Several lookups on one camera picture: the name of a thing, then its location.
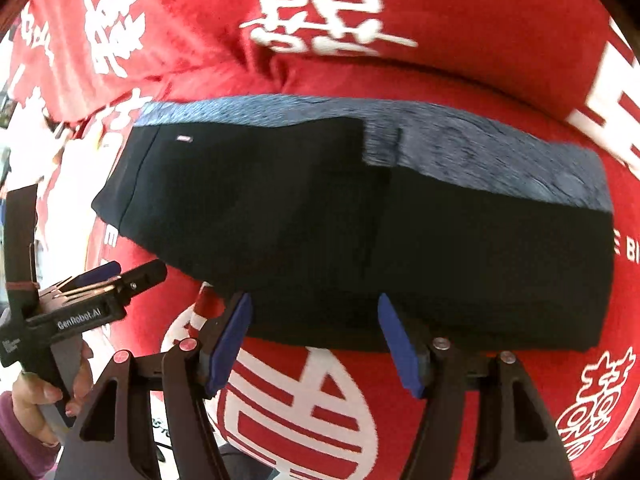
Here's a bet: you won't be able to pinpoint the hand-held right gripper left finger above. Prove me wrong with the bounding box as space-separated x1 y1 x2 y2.
55 292 253 480

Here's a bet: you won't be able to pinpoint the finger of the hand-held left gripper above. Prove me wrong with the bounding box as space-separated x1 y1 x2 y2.
112 259 168 306
70 260 123 288

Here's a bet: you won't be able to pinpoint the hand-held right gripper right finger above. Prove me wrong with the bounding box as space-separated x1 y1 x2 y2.
377 293 576 480

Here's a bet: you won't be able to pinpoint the black and blue patterned pants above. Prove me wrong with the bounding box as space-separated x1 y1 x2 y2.
91 95 616 353

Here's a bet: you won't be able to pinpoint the person's left forearm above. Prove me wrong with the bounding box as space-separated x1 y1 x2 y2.
0 392 61 480

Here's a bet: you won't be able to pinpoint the person's left hand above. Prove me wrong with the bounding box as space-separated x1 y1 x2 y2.
11 373 82 448

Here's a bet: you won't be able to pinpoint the person's legs in jeans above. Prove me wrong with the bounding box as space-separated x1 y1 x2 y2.
215 442 281 480

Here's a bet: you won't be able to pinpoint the red printed blanket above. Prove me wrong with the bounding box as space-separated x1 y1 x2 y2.
0 0 640 480

